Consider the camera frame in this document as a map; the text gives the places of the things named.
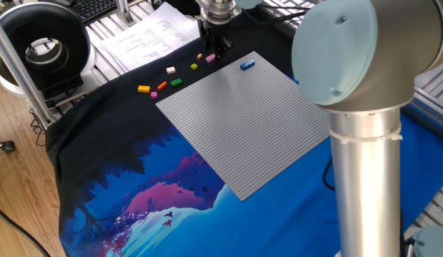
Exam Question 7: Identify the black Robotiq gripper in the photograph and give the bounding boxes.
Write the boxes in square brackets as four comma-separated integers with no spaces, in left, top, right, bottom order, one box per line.
[201,20,233,59]

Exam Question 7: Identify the grey Lego baseplate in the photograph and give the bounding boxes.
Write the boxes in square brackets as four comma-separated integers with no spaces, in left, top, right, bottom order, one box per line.
[155,51,332,202]

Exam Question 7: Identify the printed paper sheet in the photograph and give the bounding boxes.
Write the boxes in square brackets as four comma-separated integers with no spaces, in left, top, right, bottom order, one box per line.
[99,1,203,72]

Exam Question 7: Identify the black keyboard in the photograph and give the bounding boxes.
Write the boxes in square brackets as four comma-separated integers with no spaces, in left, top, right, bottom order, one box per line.
[69,0,119,24]

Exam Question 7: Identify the blue mountain landscape cloth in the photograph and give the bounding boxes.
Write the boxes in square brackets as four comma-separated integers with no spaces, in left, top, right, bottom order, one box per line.
[45,16,443,257]

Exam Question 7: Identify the black round fan housing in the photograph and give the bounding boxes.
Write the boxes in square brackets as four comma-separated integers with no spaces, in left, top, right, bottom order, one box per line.
[0,1,97,101]

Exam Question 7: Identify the black caster wheel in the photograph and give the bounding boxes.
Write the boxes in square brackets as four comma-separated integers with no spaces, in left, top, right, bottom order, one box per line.
[0,138,16,154]

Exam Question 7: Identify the aluminium frame post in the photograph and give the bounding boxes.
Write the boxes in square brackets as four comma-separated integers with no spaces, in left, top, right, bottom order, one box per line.
[0,14,56,131]

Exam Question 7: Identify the black floor cable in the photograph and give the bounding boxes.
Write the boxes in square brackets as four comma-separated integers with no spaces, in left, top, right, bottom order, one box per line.
[0,203,53,257]

